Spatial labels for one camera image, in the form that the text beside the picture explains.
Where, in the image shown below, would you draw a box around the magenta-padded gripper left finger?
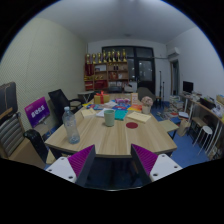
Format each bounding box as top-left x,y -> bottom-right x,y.
44,144 -> 97,188

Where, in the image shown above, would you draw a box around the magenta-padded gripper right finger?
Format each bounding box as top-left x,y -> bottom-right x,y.
130,143 -> 184,186

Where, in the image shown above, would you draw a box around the clear plastic water bottle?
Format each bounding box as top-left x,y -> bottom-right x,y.
61,106 -> 81,145

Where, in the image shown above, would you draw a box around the black bag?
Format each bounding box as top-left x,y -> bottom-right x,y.
23,128 -> 51,164

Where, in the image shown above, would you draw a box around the light wooden stool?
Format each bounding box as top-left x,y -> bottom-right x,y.
158,119 -> 180,139

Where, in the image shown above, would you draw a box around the flat round red coaster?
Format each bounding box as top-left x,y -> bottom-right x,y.
125,121 -> 139,130

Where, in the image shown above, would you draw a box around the white round stool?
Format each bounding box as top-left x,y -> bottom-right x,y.
193,125 -> 214,148

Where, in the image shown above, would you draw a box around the yellow paper envelope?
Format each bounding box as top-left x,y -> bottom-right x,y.
126,111 -> 152,124

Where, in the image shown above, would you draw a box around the purple sign board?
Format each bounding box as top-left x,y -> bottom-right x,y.
24,96 -> 51,129

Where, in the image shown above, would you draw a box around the pale yellow notebook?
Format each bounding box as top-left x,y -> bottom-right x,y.
80,107 -> 98,118

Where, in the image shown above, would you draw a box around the stack of books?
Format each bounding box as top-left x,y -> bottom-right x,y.
168,94 -> 184,113

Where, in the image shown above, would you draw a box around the black office chair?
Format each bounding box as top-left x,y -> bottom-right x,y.
47,88 -> 84,126

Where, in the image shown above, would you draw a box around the pink flowers in white pot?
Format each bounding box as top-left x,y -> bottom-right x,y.
140,95 -> 154,115

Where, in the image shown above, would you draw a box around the orange book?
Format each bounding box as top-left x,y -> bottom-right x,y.
127,104 -> 143,113

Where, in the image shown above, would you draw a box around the white printed document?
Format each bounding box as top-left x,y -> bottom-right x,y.
95,107 -> 116,118

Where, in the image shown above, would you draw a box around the pale green cup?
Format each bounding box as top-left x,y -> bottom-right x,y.
103,108 -> 116,128

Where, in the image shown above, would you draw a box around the teal book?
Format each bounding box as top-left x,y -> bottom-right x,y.
114,109 -> 129,121

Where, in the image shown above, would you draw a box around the blue and red book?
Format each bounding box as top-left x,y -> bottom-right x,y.
87,103 -> 104,111

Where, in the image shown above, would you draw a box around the blue patterned book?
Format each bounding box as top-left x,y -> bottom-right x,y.
111,104 -> 129,112

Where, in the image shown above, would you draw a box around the small upright orange box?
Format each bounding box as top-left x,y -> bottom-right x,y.
130,92 -> 139,105

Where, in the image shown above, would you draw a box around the grey chair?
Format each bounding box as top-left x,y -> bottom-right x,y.
136,86 -> 157,103

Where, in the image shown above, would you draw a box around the small white side table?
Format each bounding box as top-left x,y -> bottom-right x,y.
77,90 -> 95,104

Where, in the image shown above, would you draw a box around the pink box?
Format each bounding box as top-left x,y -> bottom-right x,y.
114,97 -> 131,105

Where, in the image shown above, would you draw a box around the yellow gift box red ribbon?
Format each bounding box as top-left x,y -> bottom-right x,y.
93,90 -> 111,105

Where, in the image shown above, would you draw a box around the black tripod stand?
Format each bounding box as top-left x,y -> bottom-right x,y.
158,69 -> 166,99

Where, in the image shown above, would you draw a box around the black computer monitor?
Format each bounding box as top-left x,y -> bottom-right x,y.
182,80 -> 195,94

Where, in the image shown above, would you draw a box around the dark glass door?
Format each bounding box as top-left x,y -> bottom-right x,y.
101,45 -> 156,95

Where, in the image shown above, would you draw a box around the wooden shelf unit with trophies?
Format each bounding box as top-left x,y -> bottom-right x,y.
83,48 -> 130,92

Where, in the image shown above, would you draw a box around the long wooden wall desk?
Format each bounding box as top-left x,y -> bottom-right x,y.
179,93 -> 224,161

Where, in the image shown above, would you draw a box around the white wall air conditioner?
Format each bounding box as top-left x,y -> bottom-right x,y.
166,46 -> 181,58

